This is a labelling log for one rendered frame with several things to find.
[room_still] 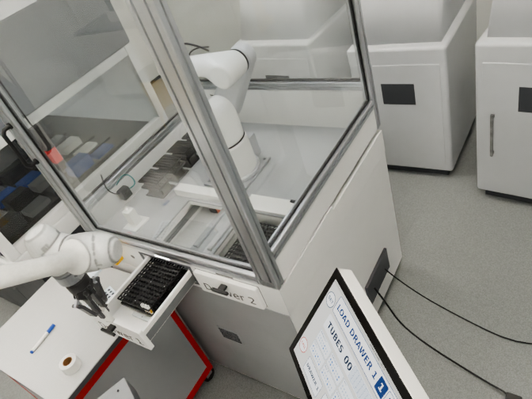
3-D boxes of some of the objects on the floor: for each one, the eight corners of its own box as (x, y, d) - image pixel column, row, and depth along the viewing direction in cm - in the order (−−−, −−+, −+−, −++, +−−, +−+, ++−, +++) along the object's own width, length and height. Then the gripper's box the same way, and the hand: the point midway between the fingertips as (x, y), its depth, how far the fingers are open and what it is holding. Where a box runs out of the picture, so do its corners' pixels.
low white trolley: (152, 486, 212) (58, 408, 166) (71, 430, 246) (-25, 353, 200) (222, 374, 245) (160, 283, 198) (142, 338, 279) (73, 254, 233)
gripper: (70, 294, 142) (108, 338, 157) (93, 262, 151) (128, 305, 165) (52, 293, 145) (92, 336, 160) (77, 260, 154) (112, 304, 169)
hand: (105, 314), depth 160 cm, fingers closed
